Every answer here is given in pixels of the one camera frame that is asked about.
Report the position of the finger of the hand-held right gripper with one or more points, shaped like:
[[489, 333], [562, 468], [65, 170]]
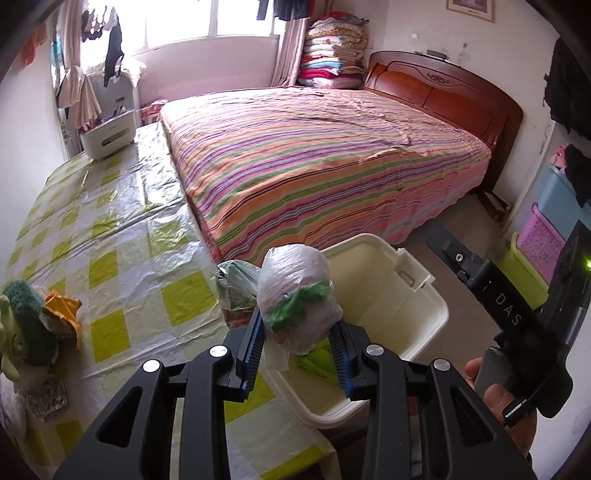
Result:
[[455, 254]]

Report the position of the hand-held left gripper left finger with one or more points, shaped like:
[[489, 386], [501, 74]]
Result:
[[253, 355]]

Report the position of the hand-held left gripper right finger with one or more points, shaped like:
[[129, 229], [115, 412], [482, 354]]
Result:
[[339, 364]]

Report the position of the white plastic bin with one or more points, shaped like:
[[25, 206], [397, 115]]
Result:
[[397, 314]]

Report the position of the clear plastic bag with greens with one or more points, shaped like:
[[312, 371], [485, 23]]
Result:
[[295, 281]]

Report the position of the orange wrapper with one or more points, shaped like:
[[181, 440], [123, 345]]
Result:
[[62, 307]]

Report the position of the person's right hand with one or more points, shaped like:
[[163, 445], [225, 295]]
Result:
[[519, 438]]

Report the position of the green packet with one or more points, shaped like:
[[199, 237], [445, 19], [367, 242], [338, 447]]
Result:
[[318, 368]]

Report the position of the green plastic basket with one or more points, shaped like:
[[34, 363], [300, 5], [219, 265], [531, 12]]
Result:
[[521, 277]]

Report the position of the green and white snack bag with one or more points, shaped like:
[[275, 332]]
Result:
[[235, 286]]

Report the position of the pink plastic basket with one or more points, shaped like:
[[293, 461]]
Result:
[[540, 244]]

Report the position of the blue storage bin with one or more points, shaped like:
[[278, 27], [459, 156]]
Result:
[[551, 198]]

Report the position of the black cloth on bins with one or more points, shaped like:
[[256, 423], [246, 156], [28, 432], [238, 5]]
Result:
[[579, 173]]

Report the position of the wooden bed headboard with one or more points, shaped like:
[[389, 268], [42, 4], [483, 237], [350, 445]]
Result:
[[443, 92]]

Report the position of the striped bed sheet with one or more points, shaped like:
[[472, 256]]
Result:
[[304, 161]]

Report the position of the grey remote control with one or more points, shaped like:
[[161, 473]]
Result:
[[437, 53]]

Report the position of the black hanging clothes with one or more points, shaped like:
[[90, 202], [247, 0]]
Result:
[[570, 87]]

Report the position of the grey crumpled paper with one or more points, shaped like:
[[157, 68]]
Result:
[[46, 399]]

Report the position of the green plush toy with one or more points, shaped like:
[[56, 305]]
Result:
[[25, 323]]

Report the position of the stack of folded blankets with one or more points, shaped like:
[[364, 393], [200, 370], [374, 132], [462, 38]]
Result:
[[332, 50]]

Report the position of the pink curtain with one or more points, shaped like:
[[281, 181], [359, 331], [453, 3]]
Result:
[[288, 55]]

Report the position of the white plastic pot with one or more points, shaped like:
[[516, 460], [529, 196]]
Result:
[[108, 136]]

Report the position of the white cabinet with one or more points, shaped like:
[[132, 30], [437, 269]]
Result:
[[115, 94]]

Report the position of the dark clothes on line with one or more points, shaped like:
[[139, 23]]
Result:
[[288, 7]]

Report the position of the beige hanging garment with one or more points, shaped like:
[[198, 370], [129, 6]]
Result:
[[81, 94]]

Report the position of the white lace cloth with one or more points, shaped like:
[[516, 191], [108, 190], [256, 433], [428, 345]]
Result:
[[124, 69]]

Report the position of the black hanging garment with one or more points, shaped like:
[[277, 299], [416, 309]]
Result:
[[113, 50]]

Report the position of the window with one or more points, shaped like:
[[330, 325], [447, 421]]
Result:
[[184, 21]]

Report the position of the framed wall picture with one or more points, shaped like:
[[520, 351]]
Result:
[[470, 8]]

